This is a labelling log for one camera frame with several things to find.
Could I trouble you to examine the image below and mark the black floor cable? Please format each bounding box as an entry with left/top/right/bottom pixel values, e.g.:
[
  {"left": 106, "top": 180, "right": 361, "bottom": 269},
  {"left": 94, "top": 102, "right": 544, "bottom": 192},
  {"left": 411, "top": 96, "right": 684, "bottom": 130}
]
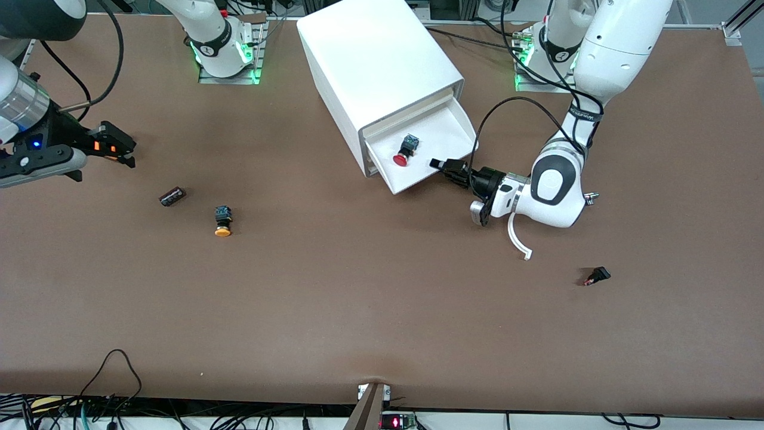
[{"left": 599, "top": 413, "right": 664, "bottom": 430}]

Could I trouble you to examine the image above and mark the device with red display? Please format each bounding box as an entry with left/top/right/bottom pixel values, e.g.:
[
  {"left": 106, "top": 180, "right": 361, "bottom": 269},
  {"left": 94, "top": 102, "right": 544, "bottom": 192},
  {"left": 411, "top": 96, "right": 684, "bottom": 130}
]
[{"left": 380, "top": 411, "right": 417, "bottom": 430}]

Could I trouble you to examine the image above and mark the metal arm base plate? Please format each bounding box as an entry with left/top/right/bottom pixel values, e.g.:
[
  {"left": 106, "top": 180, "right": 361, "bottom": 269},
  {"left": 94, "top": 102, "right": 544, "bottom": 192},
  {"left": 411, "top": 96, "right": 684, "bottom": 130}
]
[
  {"left": 198, "top": 17, "right": 267, "bottom": 86},
  {"left": 514, "top": 35, "right": 577, "bottom": 94}
]

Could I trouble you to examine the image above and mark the aluminium frame rail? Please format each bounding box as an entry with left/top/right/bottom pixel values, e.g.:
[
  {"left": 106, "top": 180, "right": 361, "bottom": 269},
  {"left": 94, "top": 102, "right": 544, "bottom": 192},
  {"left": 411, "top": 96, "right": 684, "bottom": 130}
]
[{"left": 720, "top": 0, "right": 764, "bottom": 48}]

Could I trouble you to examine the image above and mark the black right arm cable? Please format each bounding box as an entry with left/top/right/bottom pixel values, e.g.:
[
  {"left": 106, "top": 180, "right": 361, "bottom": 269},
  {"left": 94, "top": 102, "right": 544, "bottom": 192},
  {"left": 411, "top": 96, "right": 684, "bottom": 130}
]
[{"left": 37, "top": 0, "right": 127, "bottom": 115}]

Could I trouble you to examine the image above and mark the black cable behind cabinet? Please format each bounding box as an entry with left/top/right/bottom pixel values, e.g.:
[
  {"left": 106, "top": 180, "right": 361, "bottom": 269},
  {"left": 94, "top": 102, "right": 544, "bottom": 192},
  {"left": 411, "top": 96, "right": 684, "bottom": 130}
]
[{"left": 424, "top": 17, "right": 527, "bottom": 54}]

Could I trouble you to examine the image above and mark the brown camera post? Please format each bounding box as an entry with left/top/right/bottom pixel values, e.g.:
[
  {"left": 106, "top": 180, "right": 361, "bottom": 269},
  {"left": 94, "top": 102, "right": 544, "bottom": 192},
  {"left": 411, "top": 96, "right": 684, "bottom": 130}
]
[{"left": 343, "top": 382, "right": 387, "bottom": 430}]

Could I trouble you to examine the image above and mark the red push button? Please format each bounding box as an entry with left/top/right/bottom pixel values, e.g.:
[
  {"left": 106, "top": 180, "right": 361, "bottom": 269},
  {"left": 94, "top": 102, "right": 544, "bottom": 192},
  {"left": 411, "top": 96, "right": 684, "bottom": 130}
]
[{"left": 392, "top": 134, "right": 420, "bottom": 168}]

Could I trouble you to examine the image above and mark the white plastic arc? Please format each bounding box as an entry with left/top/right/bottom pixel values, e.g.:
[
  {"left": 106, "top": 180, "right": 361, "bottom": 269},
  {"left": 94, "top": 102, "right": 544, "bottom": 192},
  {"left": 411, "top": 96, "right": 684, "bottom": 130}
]
[{"left": 507, "top": 212, "right": 534, "bottom": 262}]

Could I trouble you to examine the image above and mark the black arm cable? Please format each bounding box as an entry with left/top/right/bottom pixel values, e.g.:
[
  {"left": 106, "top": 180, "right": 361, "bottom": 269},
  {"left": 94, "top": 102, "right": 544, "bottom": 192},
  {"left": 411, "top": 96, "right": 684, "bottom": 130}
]
[
  {"left": 468, "top": 0, "right": 605, "bottom": 175},
  {"left": 37, "top": 0, "right": 127, "bottom": 115}
]

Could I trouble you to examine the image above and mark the black looped table cable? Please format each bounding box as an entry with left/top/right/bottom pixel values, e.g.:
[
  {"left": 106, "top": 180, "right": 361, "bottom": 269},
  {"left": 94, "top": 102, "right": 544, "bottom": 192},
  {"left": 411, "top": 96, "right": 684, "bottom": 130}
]
[{"left": 76, "top": 349, "right": 143, "bottom": 419}]

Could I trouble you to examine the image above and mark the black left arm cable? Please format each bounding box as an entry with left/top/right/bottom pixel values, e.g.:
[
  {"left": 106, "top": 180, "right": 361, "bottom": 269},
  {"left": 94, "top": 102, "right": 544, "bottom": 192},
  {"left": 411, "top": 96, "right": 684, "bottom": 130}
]
[{"left": 468, "top": 0, "right": 605, "bottom": 175}]

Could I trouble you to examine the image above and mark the yellow push button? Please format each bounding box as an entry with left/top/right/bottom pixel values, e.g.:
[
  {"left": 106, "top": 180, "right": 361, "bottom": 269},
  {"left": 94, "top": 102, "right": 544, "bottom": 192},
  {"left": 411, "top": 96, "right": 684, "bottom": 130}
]
[{"left": 214, "top": 205, "right": 234, "bottom": 238}]

